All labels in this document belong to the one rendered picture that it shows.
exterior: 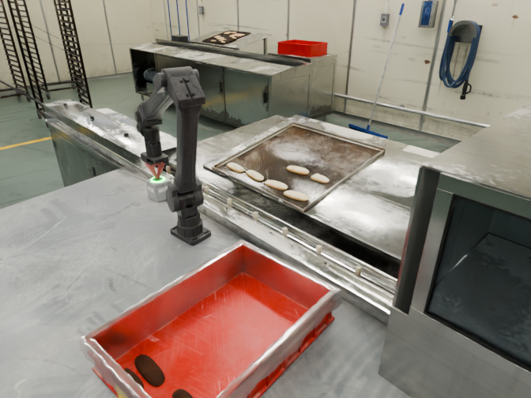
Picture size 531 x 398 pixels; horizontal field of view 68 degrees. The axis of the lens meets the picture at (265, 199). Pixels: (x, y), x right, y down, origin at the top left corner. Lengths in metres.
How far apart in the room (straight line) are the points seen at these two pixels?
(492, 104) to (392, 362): 4.08
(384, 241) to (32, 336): 0.95
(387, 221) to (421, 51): 3.86
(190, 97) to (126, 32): 7.92
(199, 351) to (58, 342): 0.33
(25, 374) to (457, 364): 0.86
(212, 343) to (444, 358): 0.49
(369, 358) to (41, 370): 0.71
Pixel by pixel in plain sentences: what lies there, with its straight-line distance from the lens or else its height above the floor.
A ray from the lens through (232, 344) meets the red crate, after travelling 0.97.
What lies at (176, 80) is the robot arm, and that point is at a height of 1.34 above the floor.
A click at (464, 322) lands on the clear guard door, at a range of 0.75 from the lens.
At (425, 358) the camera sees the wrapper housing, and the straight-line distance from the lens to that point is 0.84.
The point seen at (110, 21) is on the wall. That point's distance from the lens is 8.83.
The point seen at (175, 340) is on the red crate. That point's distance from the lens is 0.99.
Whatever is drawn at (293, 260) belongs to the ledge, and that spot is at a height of 0.85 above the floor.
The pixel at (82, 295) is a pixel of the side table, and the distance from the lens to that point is 1.19.
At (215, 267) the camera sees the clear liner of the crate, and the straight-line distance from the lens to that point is 1.05.
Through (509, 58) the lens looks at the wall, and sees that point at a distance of 4.69.
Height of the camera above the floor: 1.54
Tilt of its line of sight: 28 degrees down
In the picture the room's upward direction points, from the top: straight up
